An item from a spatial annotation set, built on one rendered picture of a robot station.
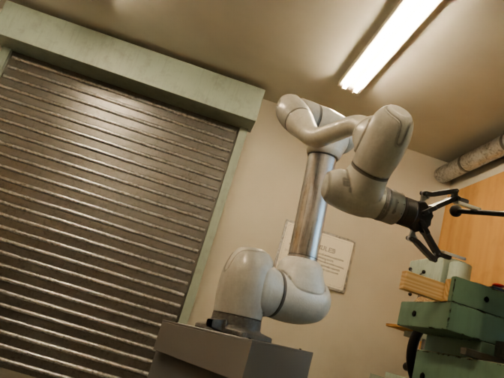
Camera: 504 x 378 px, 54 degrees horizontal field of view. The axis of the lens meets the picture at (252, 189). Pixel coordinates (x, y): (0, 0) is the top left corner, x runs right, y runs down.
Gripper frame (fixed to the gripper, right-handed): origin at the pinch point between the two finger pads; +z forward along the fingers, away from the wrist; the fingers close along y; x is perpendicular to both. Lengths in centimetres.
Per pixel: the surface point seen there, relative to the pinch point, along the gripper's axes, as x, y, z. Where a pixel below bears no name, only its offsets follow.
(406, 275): -21.4, -15.1, -23.9
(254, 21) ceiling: 215, 111, -62
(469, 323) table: -26.2, -20.5, -9.8
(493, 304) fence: -25.0, -15.1, -4.9
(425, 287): -21.7, -16.3, -18.9
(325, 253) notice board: 285, -27, 60
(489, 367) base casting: -34.0, -26.8, -8.3
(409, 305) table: -9.5, -22.1, -14.7
